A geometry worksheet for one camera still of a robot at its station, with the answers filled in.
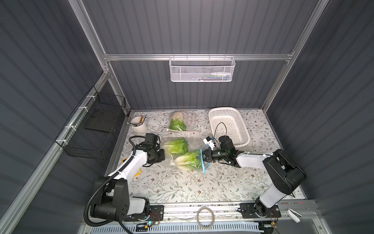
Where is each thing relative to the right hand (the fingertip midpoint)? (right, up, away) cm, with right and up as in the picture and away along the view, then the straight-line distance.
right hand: (198, 158), depth 82 cm
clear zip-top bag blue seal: (-7, +1, +5) cm, 9 cm away
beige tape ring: (+4, -25, -7) cm, 26 cm away
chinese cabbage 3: (-14, +20, +20) cm, 32 cm away
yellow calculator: (-36, -10, +6) cm, 38 cm away
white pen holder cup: (-39, +18, +15) cm, 45 cm away
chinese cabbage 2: (-13, +5, +7) cm, 16 cm away
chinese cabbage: (-4, -2, 0) cm, 4 cm away
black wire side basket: (-55, +15, -9) cm, 58 cm away
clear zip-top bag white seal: (-5, +24, +28) cm, 37 cm away
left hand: (-21, -1, +5) cm, 22 cm away
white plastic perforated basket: (+25, +21, +30) cm, 44 cm away
